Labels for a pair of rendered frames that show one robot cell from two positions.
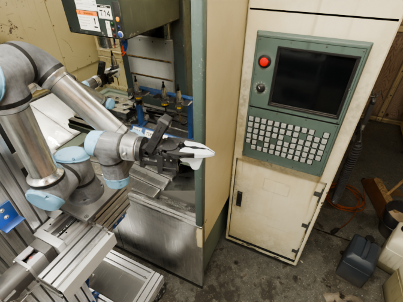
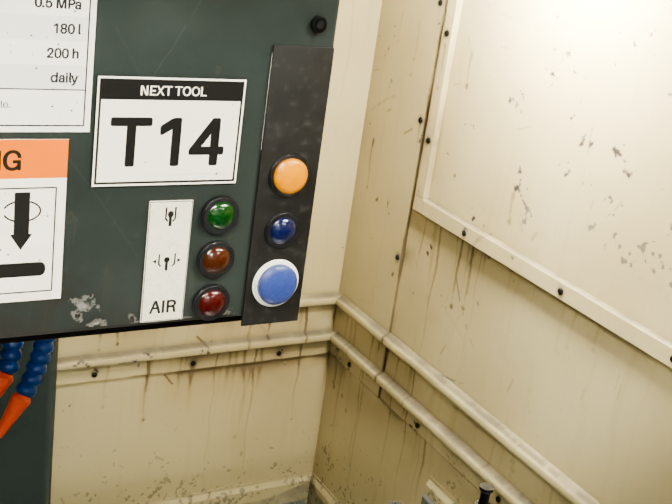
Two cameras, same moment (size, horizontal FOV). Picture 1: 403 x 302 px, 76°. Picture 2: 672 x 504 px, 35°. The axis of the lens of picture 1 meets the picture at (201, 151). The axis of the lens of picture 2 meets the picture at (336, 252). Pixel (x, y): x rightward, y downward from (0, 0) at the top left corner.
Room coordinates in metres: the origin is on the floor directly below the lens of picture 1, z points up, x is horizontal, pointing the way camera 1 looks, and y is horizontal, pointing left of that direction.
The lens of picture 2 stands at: (1.20, 1.03, 1.89)
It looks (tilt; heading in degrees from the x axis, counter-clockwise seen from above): 20 degrees down; 303
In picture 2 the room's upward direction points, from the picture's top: 8 degrees clockwise
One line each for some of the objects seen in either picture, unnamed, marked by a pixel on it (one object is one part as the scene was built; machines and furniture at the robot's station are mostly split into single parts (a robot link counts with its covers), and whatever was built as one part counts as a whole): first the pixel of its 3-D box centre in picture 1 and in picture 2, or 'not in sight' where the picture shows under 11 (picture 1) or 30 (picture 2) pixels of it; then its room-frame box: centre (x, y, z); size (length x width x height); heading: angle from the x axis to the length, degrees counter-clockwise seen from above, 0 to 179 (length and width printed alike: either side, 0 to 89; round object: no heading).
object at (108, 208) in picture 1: (91, 206); not in sight; (0.78, 0.50, 1.07); 0.40 x 0.13 x 0.09; 154
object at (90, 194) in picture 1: (83, 184); not in sight; (0.78, 0.50, 1.21); 0.15 x 0.15 x 0.10
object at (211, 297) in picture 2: not in sight; (211, 302); (1.63, 0.51, 1.60); 0.02 x 0.01 x 0.02; 65
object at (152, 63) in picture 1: (150, 67); not in sight; (2.32, 0.46, 1.16); 0.48 x 0.05 x 0.51; 65
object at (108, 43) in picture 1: (108, 36); not in sight; (1.92, 0.65, 1.52); 0.16 x 0.16 x 0.12
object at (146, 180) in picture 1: (117, 167); not in sight; (1.47, 0.64, 0.70); 0.90 x 0.30 x 0.16; 65
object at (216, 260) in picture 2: not in sight; (216, 259); (1.63, 0.51, 1.63); 0.02 x 0.01 x 0.02; 65
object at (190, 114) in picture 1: (191, 120); not in sight; (1.57, 0.08, 1.05); 0.10 x 0.05 x 0.30; 155
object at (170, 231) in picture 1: (83, 207); not in sight; (1.34, 0.92, 0.40); 2.08 x 0.07 x 0.80; 65
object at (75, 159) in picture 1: (74, 165); not in sight; (0.78, 0.50, 1.33); 0.13 x 0.12 x 0.14; 169
